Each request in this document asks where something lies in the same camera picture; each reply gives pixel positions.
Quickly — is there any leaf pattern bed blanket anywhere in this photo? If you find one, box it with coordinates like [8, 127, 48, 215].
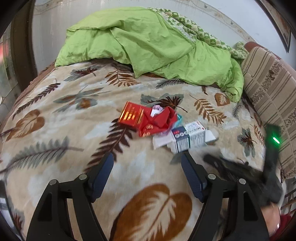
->
[1, 60, 265, 240]

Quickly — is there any striped beige cushion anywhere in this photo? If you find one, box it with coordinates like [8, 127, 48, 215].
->
[241, 42, 296, 179]

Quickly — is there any orange cardboard box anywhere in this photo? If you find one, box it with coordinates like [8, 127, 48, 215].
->
[118, 101, 144, 128]

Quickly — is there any white crumpled paper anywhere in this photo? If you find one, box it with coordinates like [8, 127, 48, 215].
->
[152, 133, 176, 150]

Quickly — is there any purple crumpled paper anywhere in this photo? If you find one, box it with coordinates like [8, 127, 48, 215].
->
[151, 105, 163, 117]

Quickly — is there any red crumpled wrapper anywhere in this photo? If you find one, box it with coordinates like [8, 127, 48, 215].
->
[138, 106, 177, 137]

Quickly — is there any white toothpaste box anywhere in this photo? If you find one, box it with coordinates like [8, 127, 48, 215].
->
[166, 121, 218, 154]

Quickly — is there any stained glass wooden door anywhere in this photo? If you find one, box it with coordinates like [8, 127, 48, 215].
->
[1, 1, 38, 123]

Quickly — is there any teal wrapper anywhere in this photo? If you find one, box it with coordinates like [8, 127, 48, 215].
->
[173, 114, 183, 128]

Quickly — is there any person's right hand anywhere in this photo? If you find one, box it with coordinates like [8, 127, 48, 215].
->
[261, 203, 280, 236]

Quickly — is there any green quilt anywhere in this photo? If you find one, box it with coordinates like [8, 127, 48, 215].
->
[55, 7, 248, 102]

